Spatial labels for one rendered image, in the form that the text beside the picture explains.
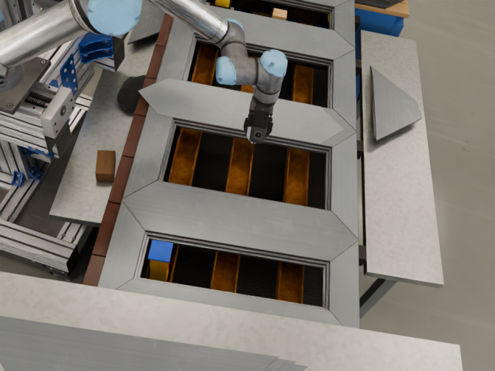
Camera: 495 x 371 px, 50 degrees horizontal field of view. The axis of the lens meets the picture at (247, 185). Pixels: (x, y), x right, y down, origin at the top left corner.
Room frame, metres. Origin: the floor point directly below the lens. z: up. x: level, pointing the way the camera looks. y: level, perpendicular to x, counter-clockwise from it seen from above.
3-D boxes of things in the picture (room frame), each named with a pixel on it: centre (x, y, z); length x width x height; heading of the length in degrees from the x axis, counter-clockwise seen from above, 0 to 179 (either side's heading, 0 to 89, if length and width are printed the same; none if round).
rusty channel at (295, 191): (1.30, -0.15, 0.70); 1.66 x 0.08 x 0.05; 7
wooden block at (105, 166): (0.98, 0.49, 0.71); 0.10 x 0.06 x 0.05; 17
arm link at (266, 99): (1.12, 0.02, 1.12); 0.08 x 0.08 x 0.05
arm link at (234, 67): (1.10, 0.12, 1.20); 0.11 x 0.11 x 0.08; 20
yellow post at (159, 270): (0.64, 0.18, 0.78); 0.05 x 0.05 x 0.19; 7
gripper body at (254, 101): (1.12, 0.02, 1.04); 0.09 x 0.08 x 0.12; 7
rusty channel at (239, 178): (1.27, 0.06, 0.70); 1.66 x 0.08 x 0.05; 7
